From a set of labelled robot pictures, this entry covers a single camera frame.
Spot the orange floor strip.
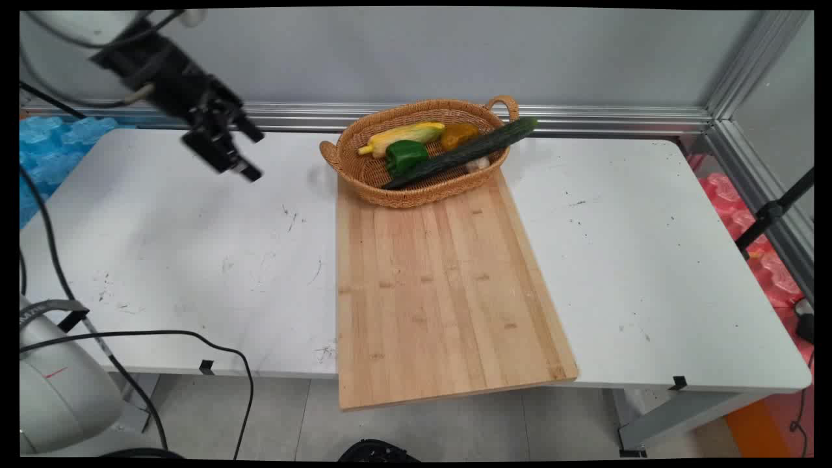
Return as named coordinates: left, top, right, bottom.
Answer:
left=724, top=395, right=814, bottom=460

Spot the red foam mat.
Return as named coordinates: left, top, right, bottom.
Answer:
left=688, top=153, right=814, bottom=368

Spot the grey velcro strap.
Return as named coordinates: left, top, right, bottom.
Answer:
left=19, top=298, right=90, bottom=333

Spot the orange bell pepper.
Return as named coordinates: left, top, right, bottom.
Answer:
left=440, top=122, right=481, bottom=152

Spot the slanted aluminium frame post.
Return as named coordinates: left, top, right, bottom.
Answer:
left=705, top=10, right=813, bottom=124

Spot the grey table leg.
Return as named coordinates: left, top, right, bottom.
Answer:
left=107, top=372, right=161, bottom=434
left=611, top=387, right=775, bottom=458

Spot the woven wicker basket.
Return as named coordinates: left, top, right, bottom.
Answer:
left=318, top=96, right=520, bottom=209

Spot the black cable by rail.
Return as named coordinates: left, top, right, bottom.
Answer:
left=19, top=81, right=87, bottom=120

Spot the thin black floor cable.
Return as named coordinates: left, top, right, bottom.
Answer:
left=19, top=330, right=255, bottom=460

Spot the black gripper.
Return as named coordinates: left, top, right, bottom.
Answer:
left=146, top=55, right=266, bottom=183

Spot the blue foam mat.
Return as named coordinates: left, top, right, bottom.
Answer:
left=19, top=116, right=120, bottom=229

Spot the black tripod leg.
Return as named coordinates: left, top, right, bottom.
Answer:
left=734, top=168, right=814, bottom=261

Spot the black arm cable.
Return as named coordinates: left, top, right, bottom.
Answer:
left=19, top=10, right=186, bottom=109

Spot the small black device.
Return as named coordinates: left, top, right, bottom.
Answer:
left=794, top=298, right=814, bottom=345

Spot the horizontal aluminium frame rail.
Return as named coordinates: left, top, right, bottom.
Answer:
left=19, top=97, right=716, bottom=138

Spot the thick black cable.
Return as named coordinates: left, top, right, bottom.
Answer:
left=19, top=166, right=171, bottom=452

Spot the bamboo cutting board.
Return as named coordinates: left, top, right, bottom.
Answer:
left=336, top=166, right=580, bottom=412

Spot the long dark green cucumber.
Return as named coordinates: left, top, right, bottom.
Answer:
left=380, top=117, right=540, bottom=191

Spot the green bell pepper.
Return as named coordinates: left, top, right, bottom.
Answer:
left=385, top=140, right=430, bottom=177

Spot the yellow corn cob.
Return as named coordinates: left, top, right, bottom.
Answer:
left=357, top=122, right=447, bottom=159

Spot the aluminium side frame rail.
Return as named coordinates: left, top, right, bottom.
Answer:
left=705, top=120, right=814, bottom=303

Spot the black round floor object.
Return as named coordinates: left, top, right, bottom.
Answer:
left=337, top=439, right=421, bottom=463

